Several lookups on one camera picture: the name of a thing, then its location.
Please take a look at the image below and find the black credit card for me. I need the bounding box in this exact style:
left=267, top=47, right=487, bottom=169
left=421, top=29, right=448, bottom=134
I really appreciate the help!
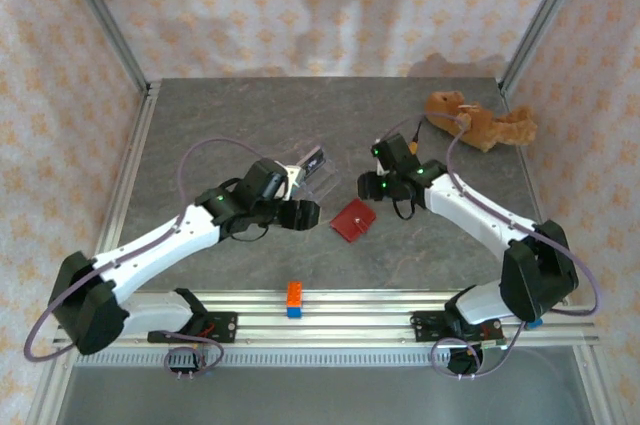
left=298, top=144, right=325, bottom=172

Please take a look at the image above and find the clear acrylic card stand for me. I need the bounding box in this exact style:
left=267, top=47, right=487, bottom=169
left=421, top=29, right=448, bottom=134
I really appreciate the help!
left=285, top=142, right=342, bottom=199

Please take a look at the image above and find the red leather card wallet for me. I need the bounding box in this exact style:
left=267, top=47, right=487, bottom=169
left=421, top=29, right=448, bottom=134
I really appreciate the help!
left=328, top=197, right=377, bottom=245

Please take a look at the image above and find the orange tipped black plug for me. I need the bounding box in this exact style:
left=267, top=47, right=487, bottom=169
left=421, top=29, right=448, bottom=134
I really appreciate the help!
left=408, top=119, right=425, bottom=155

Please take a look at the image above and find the brown plush toy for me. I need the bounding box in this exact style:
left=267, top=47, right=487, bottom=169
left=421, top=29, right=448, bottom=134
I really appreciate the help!
left=423, top=89, right=539, bottom=154

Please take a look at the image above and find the orange and blue toy brick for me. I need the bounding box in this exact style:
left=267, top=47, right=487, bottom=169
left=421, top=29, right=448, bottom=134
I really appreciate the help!
left=286, top=281, right=304, bottom=320

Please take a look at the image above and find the black power connector block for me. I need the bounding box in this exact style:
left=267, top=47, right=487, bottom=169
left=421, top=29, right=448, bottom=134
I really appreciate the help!
left=447, top=344, right=484, bottom=379
left=167, top=352, right=204, bottom=380

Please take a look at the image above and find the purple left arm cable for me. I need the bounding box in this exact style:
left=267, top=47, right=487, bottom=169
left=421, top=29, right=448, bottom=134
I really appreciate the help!
left=23, top=138, right=281, bottom=364

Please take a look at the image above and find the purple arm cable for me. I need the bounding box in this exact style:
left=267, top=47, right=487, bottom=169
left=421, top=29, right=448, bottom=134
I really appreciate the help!
left=377, top=112, right=601, bottom=319
left=23, top=138, right=281, bottom=364

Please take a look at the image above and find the aluminium table side rail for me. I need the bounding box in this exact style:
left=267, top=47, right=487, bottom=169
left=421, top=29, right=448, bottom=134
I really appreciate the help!
left=497, top=79, right=571, bottom=304
left=89, top=82, right=162, bottom=296

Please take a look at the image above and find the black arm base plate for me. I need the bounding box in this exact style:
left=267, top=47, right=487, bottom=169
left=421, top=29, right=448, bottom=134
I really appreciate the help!
left=410, top=311, right=454, bottom=344
left=147, top=311, right=239, bottom=345

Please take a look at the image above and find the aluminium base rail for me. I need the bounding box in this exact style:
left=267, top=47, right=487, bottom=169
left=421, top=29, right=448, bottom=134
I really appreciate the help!
left=52, top=288, right=601, bottom=348

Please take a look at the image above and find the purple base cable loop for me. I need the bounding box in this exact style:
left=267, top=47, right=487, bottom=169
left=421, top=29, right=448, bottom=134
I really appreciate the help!
left=430, top=329, right=511, bottom=380
left=163, top=337, right=225, bottom=377

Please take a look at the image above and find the white slotted cable duct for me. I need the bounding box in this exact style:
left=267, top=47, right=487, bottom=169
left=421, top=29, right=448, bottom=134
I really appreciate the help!
left=74, top=350, right=501, bottom=367

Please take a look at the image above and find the aluminium frame post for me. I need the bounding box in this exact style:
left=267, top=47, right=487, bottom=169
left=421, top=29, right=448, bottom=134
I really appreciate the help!
left=499, top=0, right=596, bottom=94
left=52, top=0, right=151, bottom=94

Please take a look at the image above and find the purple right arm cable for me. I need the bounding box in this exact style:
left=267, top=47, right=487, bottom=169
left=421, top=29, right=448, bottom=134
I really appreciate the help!
left=377, top=112, right=601, bottom=319

